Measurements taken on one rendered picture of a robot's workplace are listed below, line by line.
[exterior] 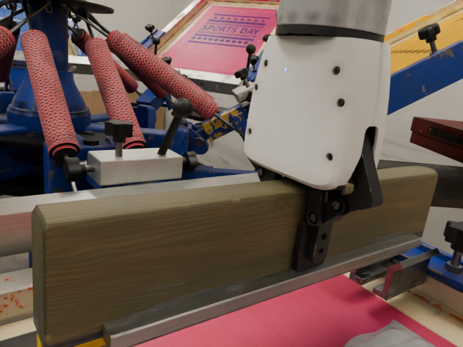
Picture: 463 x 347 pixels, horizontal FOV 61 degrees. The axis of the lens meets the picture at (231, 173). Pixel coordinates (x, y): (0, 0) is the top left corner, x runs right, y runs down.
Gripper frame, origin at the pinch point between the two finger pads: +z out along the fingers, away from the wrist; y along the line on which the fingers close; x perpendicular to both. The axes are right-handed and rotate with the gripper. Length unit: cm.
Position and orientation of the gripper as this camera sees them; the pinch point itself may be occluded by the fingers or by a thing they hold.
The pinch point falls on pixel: (294, 233)
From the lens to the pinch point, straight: 32.5
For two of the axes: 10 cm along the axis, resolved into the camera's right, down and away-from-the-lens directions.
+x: 8.0, -0.7, 5.9
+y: 5.8, 2.8, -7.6
